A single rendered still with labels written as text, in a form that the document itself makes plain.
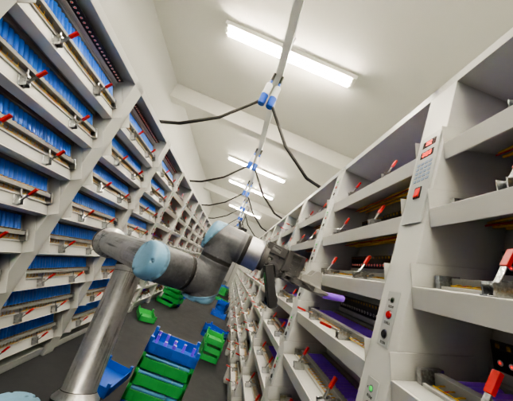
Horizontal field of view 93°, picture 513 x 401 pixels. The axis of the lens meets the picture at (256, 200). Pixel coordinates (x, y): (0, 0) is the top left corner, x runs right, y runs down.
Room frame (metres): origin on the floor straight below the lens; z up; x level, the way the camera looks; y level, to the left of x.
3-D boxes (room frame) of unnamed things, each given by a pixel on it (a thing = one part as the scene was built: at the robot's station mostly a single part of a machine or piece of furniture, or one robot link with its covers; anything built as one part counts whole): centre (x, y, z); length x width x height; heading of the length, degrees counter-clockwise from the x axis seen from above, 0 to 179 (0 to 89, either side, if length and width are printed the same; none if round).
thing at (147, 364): (1.68, 0.10, 0.36); 0.30 x 0.20 x 0.08; 96
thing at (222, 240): (0.72, 0.03, 1.06); 0.12 x 0.09 x 0.10; 90
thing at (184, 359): (1.68, 0.10, 0.44); 0.30 x 0.20 x 0.08; 96
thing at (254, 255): (0.72, -0.06, 1.06); 0.10 x 0.05 x 0.09; 0
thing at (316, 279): (0.70, -0.24, 1.06); 0.09 x 0.03 x 0.06; 86
